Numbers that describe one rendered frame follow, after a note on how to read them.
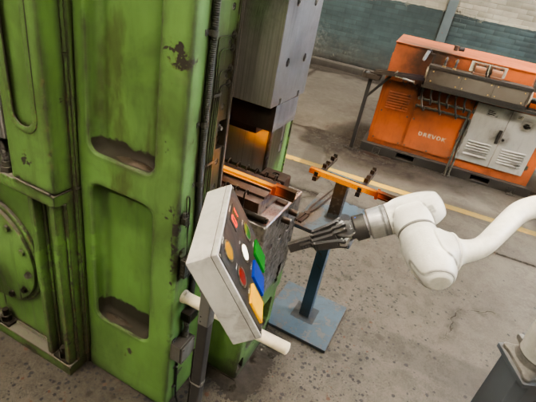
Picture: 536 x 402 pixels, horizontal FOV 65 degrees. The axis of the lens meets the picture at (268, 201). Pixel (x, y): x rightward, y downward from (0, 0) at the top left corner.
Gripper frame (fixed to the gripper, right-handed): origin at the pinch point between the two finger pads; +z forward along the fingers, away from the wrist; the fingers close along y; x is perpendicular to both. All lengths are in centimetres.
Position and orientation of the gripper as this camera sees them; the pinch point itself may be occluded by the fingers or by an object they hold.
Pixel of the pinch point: (300, 244)
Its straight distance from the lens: 125.0
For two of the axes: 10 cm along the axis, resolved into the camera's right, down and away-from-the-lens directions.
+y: 0.2, -5.0, 8.6
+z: -9.4, 2.9, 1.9
